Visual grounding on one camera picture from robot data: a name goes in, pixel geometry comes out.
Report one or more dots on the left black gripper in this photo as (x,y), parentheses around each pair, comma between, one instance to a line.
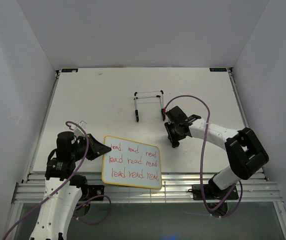
(97,148)

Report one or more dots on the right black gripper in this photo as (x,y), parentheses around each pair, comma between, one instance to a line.
(168,125)

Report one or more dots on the yellow framed whiteboard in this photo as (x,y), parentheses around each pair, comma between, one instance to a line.
(131,164)

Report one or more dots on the black bone-shaped eraser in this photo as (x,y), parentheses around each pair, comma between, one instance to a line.
(175,144)

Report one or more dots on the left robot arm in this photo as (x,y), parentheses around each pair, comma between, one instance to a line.
(63,187)

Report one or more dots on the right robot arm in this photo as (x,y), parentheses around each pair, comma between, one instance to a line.
(245,153)

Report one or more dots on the right blue corner label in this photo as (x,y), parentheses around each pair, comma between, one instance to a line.
(217,69)

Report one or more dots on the blue corner label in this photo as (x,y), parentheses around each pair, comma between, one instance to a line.
(217,69)
(69,70)

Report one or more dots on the left blue corner label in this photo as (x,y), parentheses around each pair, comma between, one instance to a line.
(69,70)

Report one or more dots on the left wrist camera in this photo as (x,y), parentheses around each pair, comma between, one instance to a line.
(79,131)

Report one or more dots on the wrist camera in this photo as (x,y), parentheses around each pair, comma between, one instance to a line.
(164,111)
(79,131)

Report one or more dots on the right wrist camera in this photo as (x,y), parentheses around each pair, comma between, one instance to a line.
(164,111)

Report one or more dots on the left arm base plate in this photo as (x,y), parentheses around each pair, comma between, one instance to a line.
(89,191)

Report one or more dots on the wire whiteboard stand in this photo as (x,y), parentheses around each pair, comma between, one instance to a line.
(148,100)

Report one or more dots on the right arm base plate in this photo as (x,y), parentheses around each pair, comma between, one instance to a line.
(212,194)

